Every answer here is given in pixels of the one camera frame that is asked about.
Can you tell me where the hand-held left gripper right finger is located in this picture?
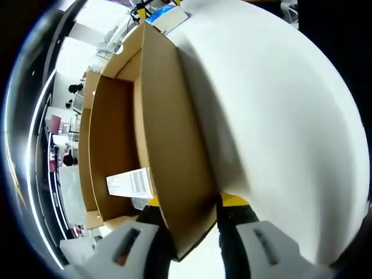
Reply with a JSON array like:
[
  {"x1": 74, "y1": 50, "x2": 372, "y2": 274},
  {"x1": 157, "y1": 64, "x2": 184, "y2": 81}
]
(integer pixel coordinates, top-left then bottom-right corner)
[{"x1": 216, "y1": 192, "x2": 332, "y2": 279}]

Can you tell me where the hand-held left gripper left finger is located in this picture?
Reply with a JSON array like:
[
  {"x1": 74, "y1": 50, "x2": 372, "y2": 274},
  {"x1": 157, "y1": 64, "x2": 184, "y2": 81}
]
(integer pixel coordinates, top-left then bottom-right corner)
[{"x1": 67, "y1": 195, "x2": 177, "y2": 279}]

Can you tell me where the blue tissue pack soft item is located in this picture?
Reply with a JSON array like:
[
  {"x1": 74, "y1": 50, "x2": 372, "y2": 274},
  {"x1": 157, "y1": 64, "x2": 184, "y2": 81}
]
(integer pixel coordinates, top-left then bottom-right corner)
[{"x1": 144, "y1": 2, "x2": 176, "y2": 24}]

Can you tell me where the white blue wet wipes pack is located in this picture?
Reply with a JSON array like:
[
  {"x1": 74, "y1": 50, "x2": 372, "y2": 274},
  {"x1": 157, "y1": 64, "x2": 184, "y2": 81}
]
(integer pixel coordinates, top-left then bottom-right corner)
[{"x1": 152, "y1": 5, "x2": 190, "y2": 33}]

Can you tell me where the small white carton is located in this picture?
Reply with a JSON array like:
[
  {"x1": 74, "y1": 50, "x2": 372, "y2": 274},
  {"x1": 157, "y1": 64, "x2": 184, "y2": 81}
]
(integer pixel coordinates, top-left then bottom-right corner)
[{"x1": 105, "y1": 167, "x2": 154, "y2": 197}]

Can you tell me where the brown cardboard shoe box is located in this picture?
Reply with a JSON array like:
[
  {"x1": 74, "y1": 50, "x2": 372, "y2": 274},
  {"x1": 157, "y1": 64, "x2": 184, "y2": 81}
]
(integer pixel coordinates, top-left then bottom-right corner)
[{"x1": 78, "y1": 22, "x2": 222, "y2": 262}]

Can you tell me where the curved ceiling light strip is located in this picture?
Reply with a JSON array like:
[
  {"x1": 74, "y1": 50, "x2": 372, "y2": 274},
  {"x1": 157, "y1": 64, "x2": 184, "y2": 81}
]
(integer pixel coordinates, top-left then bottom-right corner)
[{"x1": 30, "y1": 69, "x2": 67, "y2": 270}]

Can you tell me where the red wall display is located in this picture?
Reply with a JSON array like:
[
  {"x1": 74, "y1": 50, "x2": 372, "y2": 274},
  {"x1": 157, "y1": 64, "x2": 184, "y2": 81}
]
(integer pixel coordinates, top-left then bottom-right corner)
[{"x1": 49, "y1": 113, "x2": 63, "y2": 134}]

